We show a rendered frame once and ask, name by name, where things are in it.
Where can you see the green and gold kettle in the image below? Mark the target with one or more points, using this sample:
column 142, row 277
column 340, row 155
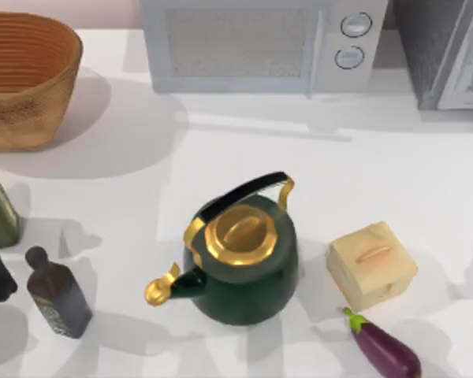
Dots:
column 248, row 271

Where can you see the pale microwave oven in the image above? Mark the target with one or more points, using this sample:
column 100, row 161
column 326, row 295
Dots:
column 236, row 43

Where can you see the cream square bread box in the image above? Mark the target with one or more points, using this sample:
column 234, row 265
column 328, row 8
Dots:
column 372, row 265

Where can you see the microwave knob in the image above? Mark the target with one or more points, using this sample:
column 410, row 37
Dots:
column 356, row 23
column 349, row 57

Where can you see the dark square bottle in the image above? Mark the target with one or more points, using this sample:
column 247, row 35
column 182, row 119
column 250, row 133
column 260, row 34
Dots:
column 61, row 299

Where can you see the purple eggplant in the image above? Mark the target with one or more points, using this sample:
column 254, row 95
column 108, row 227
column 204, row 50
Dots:
column 386, row 348

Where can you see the woven brown basket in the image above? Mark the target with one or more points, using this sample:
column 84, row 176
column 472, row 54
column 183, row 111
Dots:
column 27, row 75

